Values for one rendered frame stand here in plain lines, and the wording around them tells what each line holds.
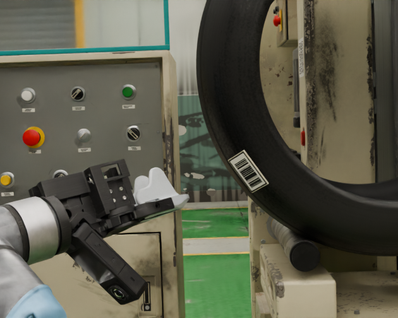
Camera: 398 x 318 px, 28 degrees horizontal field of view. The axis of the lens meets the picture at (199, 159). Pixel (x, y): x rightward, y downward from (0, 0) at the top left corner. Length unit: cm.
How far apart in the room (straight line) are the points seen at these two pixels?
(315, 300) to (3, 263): 52
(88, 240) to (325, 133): 71
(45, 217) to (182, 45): 959
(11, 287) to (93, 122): 114
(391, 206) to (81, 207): 45
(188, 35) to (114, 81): 858
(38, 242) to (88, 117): 104
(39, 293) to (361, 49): 93
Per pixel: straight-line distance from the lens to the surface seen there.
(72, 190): 96
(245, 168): 114
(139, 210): 96
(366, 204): 115
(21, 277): 82
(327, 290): 119
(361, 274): 153
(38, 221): 90
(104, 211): 95
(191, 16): 1050
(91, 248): 94
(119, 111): 191
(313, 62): 153
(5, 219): 89
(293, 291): 118
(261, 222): 151
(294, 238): 122
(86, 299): 191
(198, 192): 1037
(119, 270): 95
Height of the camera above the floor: 111
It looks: 3 degrees down
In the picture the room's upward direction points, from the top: 2 degrees counter-clockwise
